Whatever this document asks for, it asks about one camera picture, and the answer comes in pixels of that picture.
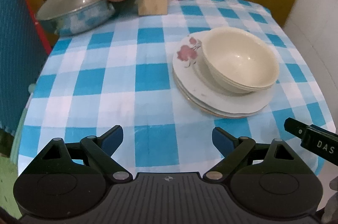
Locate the cream bowl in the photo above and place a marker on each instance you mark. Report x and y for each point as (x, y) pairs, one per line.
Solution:
(264, 87)
(237, 55)
(224, 86)

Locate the blue white checkered tablecloth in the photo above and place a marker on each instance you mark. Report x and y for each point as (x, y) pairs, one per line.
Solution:
(105, 68)

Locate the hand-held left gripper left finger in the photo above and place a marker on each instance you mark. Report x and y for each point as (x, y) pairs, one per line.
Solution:
(112, 140)

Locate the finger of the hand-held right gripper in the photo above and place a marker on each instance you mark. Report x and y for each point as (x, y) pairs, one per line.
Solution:
(294, 128)

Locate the blue foam mat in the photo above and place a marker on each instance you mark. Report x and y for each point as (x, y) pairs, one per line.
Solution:
(15, 41)

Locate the large floral plate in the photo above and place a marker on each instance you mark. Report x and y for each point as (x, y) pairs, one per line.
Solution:
(211, 113)

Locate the blue patterned cooking pot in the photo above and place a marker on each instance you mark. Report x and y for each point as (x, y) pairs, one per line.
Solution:
(84, 20)

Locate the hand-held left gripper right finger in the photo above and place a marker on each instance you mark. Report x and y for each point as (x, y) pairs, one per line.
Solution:
(223, 140)

